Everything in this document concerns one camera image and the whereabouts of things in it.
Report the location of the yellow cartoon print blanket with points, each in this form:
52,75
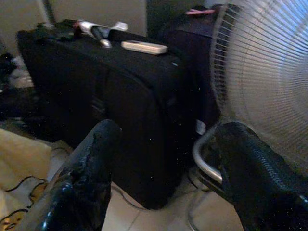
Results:
19,154

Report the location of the white standing fan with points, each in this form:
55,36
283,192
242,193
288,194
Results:
264,72

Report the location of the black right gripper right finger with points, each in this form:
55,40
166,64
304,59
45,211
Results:
252,183

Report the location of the white paper piece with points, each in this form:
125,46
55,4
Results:
120,26

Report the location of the black fabric suitcase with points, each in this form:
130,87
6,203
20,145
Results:
120,96

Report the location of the white remote control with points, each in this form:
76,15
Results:
144,47

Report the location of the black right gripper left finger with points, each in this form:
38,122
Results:
81,183

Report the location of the dark fabric bag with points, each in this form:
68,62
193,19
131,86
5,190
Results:
187,48

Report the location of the pink flat item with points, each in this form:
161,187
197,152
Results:
199,11

